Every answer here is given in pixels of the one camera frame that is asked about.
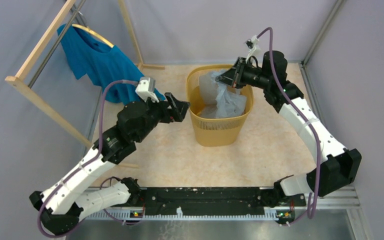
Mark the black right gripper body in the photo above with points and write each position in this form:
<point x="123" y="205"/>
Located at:
<point x="253" y="77"/>

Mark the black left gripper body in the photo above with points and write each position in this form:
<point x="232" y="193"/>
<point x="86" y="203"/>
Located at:
<point x="157" y="112"/>

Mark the light blue trash bag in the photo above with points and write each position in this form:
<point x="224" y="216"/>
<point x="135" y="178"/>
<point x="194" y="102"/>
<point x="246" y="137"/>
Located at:
<point x="220" y="101"/>

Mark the yellow mesh trash bin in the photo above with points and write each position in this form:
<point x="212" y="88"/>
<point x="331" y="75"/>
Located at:
<point x="214" y="132"/>

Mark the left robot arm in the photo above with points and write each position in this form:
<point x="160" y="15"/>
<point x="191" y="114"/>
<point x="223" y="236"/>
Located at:
<point x="67" y="203"/>

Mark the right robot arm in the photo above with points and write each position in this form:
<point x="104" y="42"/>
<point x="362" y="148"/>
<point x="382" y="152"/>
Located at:
<point x="337" y="166"/>

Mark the blue t-shirt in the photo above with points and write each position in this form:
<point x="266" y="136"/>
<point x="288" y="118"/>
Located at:
<point x="101" y="63"/>

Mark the wooden clothes hanger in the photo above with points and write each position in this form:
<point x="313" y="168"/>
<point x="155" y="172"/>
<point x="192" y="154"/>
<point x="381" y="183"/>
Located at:
<point x="93" y="33"/>

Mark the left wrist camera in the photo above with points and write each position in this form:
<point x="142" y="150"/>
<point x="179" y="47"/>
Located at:
<point x="145" y="89"/>

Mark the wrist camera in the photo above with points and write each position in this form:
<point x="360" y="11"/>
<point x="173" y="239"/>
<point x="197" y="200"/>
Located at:
<point x="145" y="89"/>
<point x="253" y="47"/>

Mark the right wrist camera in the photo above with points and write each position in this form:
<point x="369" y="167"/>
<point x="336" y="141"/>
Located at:
<point x="253" y="47"/>

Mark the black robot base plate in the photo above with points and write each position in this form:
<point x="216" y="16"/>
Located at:
<point x="213" y="201"/>

